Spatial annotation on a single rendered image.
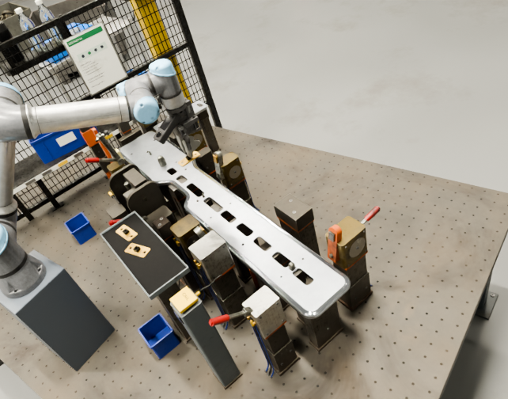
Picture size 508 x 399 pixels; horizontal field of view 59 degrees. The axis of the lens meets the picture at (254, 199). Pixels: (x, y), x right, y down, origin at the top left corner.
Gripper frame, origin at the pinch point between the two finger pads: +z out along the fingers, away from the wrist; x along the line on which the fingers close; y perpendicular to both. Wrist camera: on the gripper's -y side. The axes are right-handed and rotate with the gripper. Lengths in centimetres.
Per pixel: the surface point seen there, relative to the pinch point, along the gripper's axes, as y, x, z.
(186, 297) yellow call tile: -33, -49, 6
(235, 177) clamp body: 17.3, 3.0, 24.3
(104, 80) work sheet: 8, 101, 2
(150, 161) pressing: -2.5, 41.8, 21.0
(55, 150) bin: -32, 83, 15
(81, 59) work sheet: 2, 101, -13
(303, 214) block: 16.5, -41.0, 17.6
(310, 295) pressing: -3, -65, 21
